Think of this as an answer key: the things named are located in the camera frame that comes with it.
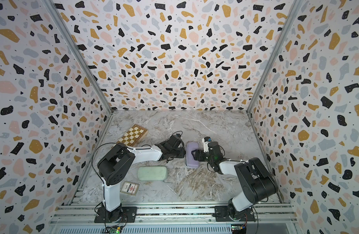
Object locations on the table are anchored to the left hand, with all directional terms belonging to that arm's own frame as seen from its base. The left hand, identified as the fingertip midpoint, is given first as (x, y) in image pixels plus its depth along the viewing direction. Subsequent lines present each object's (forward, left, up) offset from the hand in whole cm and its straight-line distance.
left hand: (186, 151), depth 95 cm
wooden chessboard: (+13, +37, 0) cm, 40 cm away
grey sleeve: (-7, -3, 0) cm, 8 cm away
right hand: (-2, -7, +2) cm, 7 cm away
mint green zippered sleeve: (-14, +19, 0) cm, 24 cm away
